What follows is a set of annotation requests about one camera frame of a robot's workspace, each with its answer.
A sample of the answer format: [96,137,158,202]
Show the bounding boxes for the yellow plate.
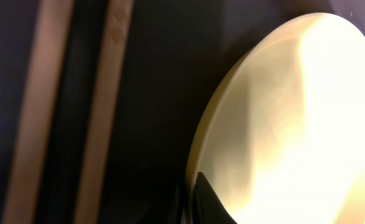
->
[185,12,365,223]

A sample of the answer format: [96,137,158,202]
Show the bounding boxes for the bamboo chopstick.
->
[73,0,134,224]
[1,0,74,224]

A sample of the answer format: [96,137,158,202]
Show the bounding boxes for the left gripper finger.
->
[192,172,237,224]

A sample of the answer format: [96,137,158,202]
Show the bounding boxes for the brown serving tray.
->
[0,0,365,223]

